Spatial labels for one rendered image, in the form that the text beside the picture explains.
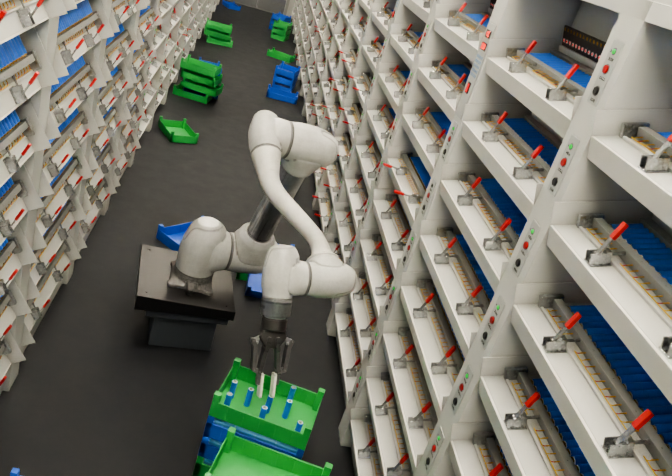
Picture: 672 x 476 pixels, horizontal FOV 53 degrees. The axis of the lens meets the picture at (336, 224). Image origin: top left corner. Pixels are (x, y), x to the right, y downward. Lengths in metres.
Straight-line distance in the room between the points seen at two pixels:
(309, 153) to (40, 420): 1.24
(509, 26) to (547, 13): 0.11
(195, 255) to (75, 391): 0.64
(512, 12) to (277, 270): 0.97
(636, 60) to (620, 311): 0.47
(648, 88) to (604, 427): 0.61
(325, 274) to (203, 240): 0.77
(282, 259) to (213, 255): 0.76
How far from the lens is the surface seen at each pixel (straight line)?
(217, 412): 2.07
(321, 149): 2.33
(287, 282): 1.95
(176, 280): 2.73
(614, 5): 1.46
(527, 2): 2.01
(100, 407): 2.54
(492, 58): 1.99
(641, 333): 1.12
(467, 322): 1.74
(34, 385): 2.61
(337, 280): 2.00
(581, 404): 1.26
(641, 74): 1.38
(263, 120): 2.30
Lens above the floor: 1.70
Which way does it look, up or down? 23 degrees down
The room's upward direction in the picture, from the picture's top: 18 degrees clockwise
